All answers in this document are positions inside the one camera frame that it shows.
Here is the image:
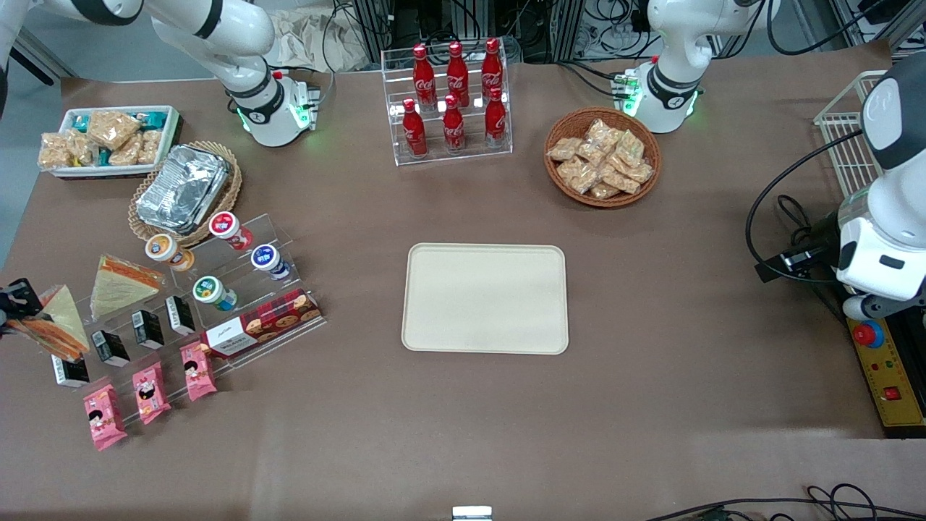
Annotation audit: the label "triangle sandwich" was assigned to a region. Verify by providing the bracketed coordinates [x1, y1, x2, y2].
[90, 254, 167, 322]
[7, 284, 90, 363]

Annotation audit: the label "beige plastic tray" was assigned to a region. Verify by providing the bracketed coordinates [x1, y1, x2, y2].
[402, 243, 569, 355]

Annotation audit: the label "yellow emergency stop box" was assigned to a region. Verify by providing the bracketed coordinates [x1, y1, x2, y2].
[846, 318, 926, 439]

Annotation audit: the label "small black carton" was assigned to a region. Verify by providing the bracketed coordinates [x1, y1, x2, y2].
[132, 310, 166, 349]
[52, 352, 90, 388]
[166, 295, 195, 336]
[92, 330, 131, 368]

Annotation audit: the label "pink snack packet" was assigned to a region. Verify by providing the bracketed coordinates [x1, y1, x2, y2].
[132, 362, 172, 425]
[83, 384, 128, 452]
[180, 342, 218, 402]

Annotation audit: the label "orange lid yogurt cup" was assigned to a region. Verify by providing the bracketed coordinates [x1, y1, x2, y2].
[145, 234, 195, 272]

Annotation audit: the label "green lid yogurt cup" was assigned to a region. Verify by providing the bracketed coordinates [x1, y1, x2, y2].
[192, 276, 238, 312]

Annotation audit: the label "large rice cracker bag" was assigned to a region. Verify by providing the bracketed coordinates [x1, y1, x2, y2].
[87, 111, 142, 151]

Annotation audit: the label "silver foil food container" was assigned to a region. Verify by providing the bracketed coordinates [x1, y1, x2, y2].
[136, 145, 232, 234]

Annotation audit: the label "white rectangular snack bin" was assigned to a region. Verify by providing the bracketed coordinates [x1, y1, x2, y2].
[42, 106, 182, 179]

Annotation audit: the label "red lid yogurt cup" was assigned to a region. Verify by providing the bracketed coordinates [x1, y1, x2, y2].
[209, 211, 254, 251]

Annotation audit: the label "oval light wicker basket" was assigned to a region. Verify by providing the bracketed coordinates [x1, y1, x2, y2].
[128, 141, 242, 248]

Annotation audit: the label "red plaid cookie box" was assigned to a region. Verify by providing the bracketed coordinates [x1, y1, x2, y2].
[200, 289, 323, 360]

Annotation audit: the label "blue lid yogurt cup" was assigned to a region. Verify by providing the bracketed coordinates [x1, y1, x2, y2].
[251, 244, 292, 281]

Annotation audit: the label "clear acrylic stepped stand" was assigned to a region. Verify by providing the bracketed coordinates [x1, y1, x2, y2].
[51, 212, 328, 428]

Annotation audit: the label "round brown wicker basket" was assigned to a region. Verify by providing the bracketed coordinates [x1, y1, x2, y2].
[544, 108, 662, 209]

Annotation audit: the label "crumpled beige cloth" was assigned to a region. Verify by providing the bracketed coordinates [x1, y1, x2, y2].
[264, 11, 370, 73]

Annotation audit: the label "red cola bottle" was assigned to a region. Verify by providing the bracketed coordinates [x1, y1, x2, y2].
[446, 41, 470, 108]
[443, 94, 465, 153]
[402, 98, 428, 158]
[481, 38, 504, 102]
[485, 87, 508, 148]
[412, 44, 437, 109]

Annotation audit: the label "clear acrylic bottle rack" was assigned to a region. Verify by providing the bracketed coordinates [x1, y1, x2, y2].
[381, 40, 514, 167]

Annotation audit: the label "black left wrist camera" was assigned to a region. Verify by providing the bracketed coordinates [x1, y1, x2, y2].
[755, 242, 840, 284]

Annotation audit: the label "white wire basket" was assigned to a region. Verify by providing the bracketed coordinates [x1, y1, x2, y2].
[814, 70, 889, 200]

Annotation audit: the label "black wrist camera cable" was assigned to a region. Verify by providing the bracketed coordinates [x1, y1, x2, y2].
[745, 129, 865, 283]

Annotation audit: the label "black floor cables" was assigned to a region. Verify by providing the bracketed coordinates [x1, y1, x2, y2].
[644, 483, 926, 521]

